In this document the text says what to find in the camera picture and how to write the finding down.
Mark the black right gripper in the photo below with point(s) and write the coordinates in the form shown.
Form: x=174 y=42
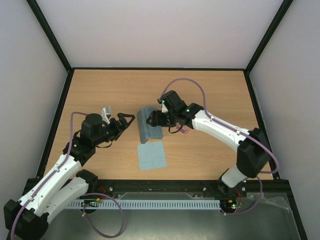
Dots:
x=160 y=119

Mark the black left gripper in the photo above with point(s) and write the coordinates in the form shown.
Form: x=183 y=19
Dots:
x=120 y=129

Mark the grey-green glasses case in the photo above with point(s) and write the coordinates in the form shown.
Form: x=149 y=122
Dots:
x=146 y=131

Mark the pink sunglasses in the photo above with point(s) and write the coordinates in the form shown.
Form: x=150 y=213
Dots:
x=182 y=129

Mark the light blue cleaning cloth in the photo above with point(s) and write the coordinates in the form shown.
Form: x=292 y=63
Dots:
x=151 y=156

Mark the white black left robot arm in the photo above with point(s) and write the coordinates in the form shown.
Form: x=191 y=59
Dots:
x=30 y=216

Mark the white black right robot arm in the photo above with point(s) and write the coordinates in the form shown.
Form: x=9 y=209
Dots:
x=251 y=146

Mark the grey metal front tray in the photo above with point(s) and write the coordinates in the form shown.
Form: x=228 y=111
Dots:
x=256 y=217

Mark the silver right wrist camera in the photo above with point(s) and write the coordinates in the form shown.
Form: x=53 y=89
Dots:
x=163 y=106

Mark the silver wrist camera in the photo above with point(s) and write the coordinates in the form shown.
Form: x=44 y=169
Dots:
x=106 y=113
x=163 y=106

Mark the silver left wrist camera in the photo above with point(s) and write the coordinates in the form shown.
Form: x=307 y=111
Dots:
x=106 y=113

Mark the black front frame rail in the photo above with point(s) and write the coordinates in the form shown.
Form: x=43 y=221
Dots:
x=205 y=188

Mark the white slotted cable duct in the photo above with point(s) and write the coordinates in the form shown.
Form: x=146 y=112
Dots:
x=130 y=204

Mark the black back frame rail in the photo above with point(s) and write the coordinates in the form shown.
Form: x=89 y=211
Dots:
x=159 y=68

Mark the black left frame rail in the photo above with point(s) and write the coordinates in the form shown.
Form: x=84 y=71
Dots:
x=55 y=123

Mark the black back left frame post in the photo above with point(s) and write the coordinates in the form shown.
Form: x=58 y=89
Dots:
x=39 y=15

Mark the black frame post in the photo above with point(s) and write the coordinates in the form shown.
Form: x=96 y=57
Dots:
x=281 y=12
x=39 y=15

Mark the black back right frame post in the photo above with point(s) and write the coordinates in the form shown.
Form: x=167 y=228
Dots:
x=281 y=12

